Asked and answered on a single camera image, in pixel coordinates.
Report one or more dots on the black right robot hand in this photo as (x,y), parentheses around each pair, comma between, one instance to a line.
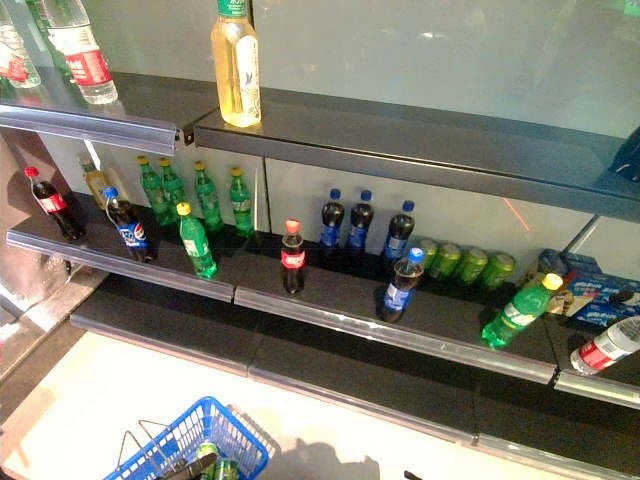
(412,476)

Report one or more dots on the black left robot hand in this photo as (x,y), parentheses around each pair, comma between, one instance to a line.
(187,470)

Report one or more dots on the blue plastic shopping basket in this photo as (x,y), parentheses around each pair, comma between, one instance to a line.
(235,442)

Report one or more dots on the small water bottle red cap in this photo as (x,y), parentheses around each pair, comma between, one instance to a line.
(600,350)

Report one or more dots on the black plinth shelf board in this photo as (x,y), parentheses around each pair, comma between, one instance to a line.
(350,370)

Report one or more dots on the cola bottle blue label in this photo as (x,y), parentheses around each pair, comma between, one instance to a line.
(400,295)
(359,225)
(397,235)
(331,225)

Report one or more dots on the green Sprite bottle yellow cap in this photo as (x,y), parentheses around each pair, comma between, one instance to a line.
(207,200)
(172,190)
(241,205)
(152,192)
(196,245)
(517,310)

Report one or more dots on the ice cream cone box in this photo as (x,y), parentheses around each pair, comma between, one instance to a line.
(565,302)

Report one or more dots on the Coca-Cola bottle red cap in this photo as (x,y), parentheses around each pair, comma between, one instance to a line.
(293,260)
(52,202)

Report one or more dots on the Pepsi bottle round logo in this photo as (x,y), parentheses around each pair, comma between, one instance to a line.
(131,232)

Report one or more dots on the narrow blue cookie box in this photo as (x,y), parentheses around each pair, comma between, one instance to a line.
(550,262)
(580,261)

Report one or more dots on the small pale yellow tea bottle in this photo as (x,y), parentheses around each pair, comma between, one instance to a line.
(95,185)

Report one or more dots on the dark blue metal shelf board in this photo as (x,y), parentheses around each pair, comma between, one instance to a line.
(350,135)

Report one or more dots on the large yellow tea bottle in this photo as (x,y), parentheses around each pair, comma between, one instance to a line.
(235,75)

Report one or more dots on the large water bottle red label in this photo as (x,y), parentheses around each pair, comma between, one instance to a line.
(15,60)
(85,60)

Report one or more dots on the black shelf board clear rail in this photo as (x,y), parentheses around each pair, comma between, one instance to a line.
(340,305)

